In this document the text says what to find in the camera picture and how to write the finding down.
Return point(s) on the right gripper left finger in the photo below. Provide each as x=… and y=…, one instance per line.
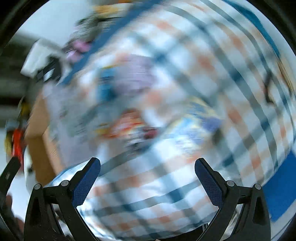
x=72, y=194

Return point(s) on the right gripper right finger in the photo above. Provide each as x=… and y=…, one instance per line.
x=222, y=195

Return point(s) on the white blue tissue pack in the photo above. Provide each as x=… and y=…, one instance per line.
x=197, y=124

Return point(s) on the purple sock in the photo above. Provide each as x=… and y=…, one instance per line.
x=133, y=75

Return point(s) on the open cardboard box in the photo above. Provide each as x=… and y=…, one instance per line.
x=42, y=149

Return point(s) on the red plastic bag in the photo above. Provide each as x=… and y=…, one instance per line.
x=18, y=145

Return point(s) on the orange snack packet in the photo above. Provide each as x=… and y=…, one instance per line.
x=132, y=130

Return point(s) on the blue long snack stick pack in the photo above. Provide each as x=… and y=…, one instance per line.
x=104, y=88

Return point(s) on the plaid checkered tablecloth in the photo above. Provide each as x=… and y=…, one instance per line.
x=171, y=82

